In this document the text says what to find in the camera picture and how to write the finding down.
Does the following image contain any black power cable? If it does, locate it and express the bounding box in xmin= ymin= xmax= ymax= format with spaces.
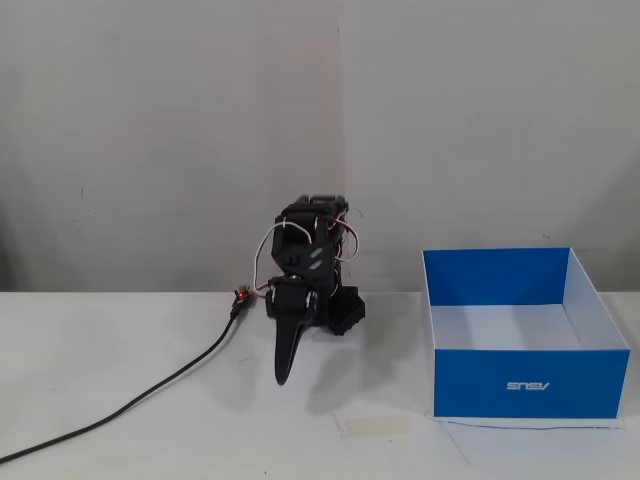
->
xmin=0 ymin=299 xmax=247 ymax=464

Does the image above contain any red servo cable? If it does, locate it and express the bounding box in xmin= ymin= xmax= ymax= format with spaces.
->
xmin=327 ymin=212 xmax=364 ymax=264

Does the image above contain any clear tape patch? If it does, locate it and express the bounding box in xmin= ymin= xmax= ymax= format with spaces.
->
xmin=335 ymin=415 xmax=411 ymax=438

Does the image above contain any white servo cable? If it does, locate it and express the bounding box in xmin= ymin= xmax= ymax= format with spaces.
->
xmin=251 ymin=221 xmax=302 ymax=292

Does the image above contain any blue white cardboard box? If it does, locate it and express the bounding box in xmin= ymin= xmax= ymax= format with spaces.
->
xmin=421 ymin=246 xmax=632 ymax=430

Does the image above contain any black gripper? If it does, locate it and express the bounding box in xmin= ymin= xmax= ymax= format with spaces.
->
xmin=265 ymin=278 xmax=321 ymax=387

